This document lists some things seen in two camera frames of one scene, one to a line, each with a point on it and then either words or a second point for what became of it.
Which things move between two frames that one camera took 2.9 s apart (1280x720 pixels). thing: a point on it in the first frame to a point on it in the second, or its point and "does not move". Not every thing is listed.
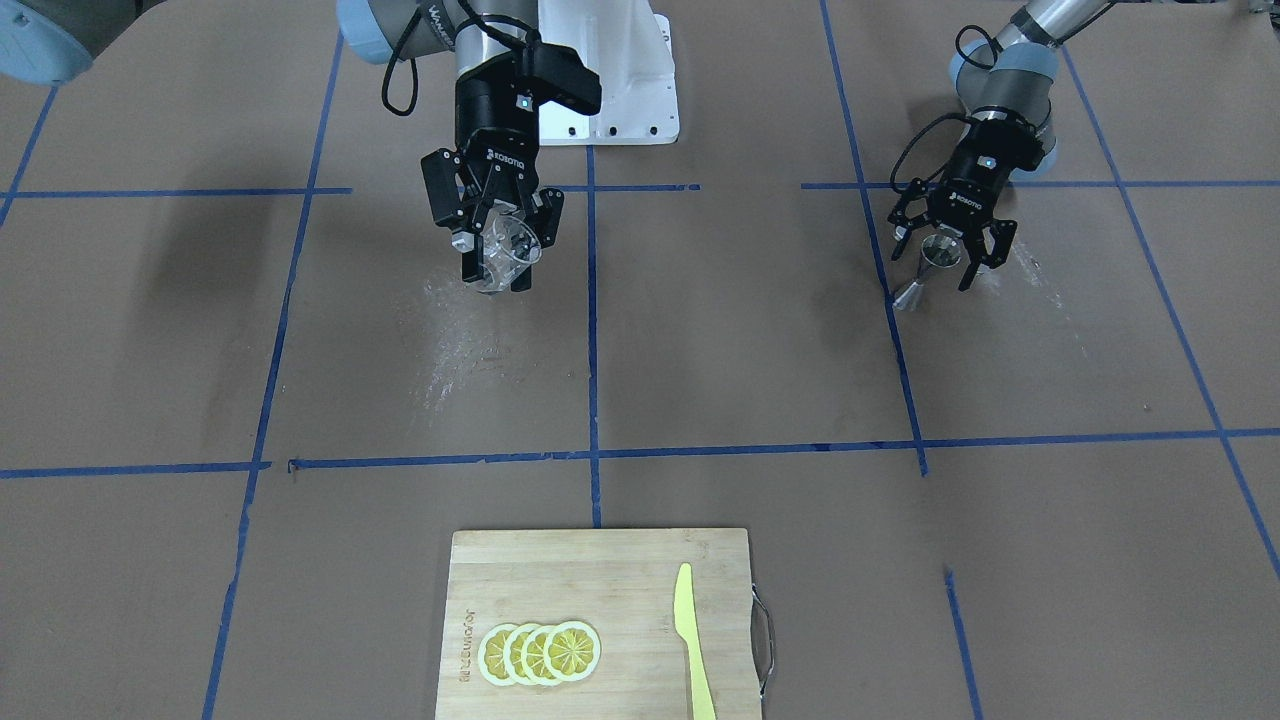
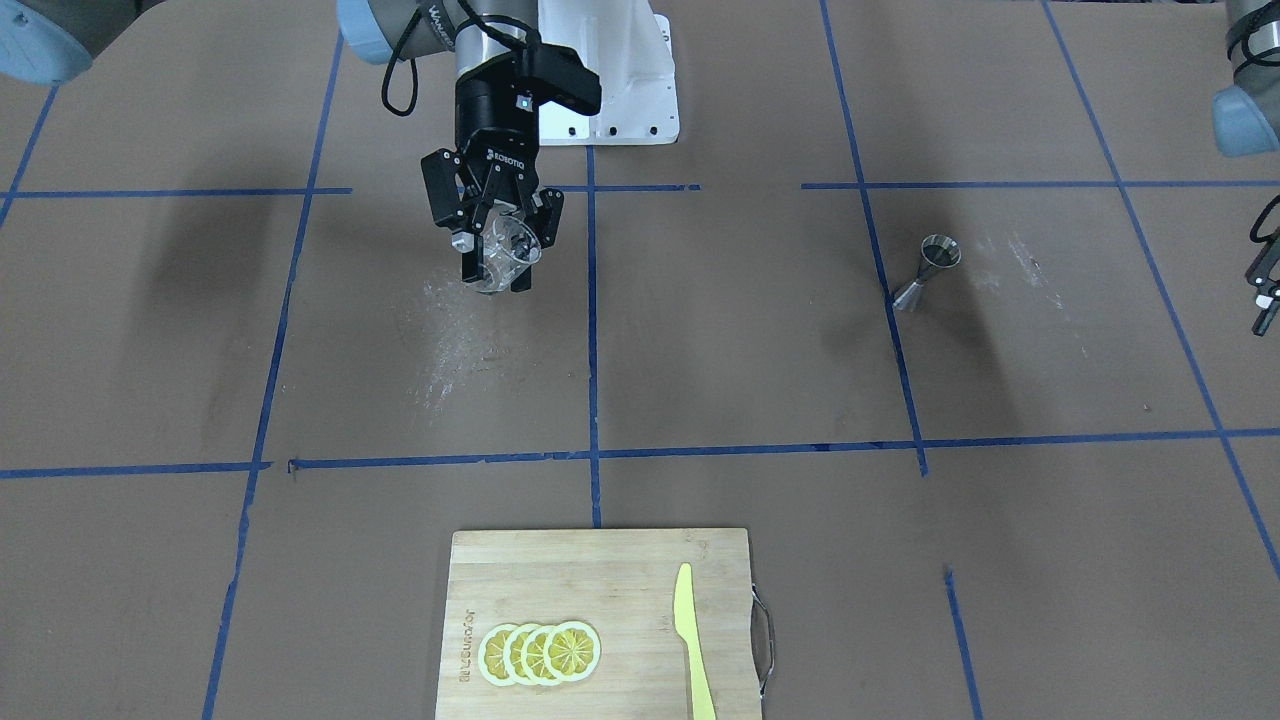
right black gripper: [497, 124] does not move
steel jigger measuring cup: [937, 250] does not move
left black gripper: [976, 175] to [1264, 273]
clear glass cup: [510, 243] does not move
